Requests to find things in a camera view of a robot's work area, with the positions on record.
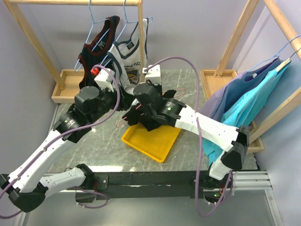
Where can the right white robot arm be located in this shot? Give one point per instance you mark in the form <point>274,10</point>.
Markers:
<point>233,141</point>

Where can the yellow plastic tray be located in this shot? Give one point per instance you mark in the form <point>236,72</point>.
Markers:
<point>155,144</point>

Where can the white grey basketball jersey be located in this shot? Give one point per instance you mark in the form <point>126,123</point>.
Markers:
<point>126,59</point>

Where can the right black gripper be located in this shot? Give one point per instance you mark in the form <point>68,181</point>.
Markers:
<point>157,86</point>

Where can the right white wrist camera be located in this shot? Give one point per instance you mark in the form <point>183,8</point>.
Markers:
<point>153,75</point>

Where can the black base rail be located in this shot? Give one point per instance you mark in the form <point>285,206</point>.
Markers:
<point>144,184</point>

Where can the turquoise shirt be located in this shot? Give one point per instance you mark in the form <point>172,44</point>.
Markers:
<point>250,104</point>

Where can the right wooden clothes rack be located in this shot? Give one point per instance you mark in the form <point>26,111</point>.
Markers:
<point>214,79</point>

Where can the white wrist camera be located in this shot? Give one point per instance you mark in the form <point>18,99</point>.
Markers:
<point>153,75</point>
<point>101,79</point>

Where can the purple shirt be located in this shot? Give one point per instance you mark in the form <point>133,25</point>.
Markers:
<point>223,99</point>

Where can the navy maroon basketball jersey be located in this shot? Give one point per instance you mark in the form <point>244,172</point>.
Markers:
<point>96,52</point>

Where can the wooden hanger on right rack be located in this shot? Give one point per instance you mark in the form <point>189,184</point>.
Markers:
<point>283,64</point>

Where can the blue hanger on right rack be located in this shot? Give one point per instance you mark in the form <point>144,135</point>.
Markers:
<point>275,55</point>

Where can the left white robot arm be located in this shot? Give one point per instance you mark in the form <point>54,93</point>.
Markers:
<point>26,187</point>

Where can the black tank top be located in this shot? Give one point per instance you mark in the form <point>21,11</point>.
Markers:
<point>136,115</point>

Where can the left wooden clothes rack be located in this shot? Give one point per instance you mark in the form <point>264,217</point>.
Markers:
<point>66,80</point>

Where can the wooden clothes rack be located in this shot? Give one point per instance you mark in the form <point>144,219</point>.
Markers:
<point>66,80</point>
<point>214,79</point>

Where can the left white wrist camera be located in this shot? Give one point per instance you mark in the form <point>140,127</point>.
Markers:
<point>101,79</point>

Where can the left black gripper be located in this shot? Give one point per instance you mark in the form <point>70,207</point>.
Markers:
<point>125,102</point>

